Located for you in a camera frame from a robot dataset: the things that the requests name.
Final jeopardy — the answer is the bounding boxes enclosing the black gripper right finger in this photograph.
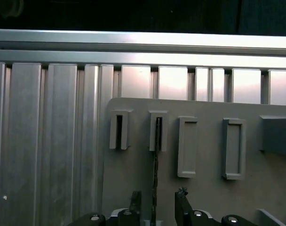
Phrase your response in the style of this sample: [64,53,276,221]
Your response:
[175,187,252,226]

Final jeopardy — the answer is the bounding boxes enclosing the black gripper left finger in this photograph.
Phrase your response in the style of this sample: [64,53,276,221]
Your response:
[67,190,143,226]

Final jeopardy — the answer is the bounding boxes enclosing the blue RAM stick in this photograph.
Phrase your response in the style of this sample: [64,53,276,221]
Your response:
[151,117,163,226]

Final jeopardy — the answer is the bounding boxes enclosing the grey parts rack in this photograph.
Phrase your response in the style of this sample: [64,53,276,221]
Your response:
[102,97,286,226]

